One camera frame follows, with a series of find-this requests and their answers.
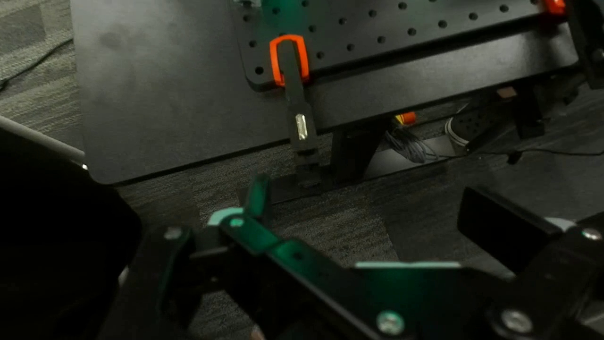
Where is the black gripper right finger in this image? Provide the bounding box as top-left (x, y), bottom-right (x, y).
top-left (455, 185), bottom-right (604, 340)

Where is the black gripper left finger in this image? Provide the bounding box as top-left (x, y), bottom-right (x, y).
top-left (95, 174), bottom-right (381, 340)

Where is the white pole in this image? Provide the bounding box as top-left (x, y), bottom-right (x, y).
top-left (0, 113), bottom-right (89, 163)

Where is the small orange connector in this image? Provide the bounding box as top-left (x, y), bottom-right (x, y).
top-left (395, 110), bottom-right (421, 129)

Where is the black stand leg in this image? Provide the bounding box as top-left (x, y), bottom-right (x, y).
top-left (327, 119), bottom-right (391, 185)

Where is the orange black clamp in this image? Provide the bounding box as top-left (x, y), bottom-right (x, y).
top-left (542, 0), bottom-right (570, 19)
top-left (268, 32), bottom-right (321, 157)

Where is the black perforated board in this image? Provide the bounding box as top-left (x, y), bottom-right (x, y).
top-left (232, 0), bottom-right (572, 93)

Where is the black cable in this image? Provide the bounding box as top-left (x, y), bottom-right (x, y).
top-left (465, 112), bottom-right (604, 166)

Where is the black flat base plate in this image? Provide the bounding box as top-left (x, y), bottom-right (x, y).
top-left (68, 0), bottom-right (582, 187)

